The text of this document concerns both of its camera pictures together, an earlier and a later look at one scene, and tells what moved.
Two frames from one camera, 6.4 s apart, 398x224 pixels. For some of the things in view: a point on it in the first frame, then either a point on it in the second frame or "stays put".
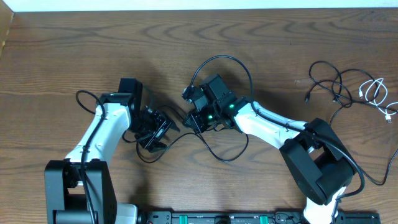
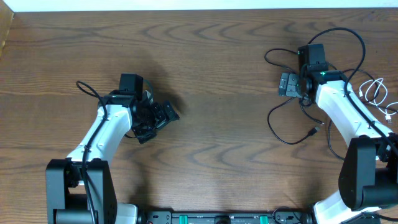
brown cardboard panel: (6, 16) stays put
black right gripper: (196, 125) -> (287, 84)
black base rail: (257, 218) stays put
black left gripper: (163, 124) -> (162, 118)
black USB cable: (206, 140) -> (318, 129)
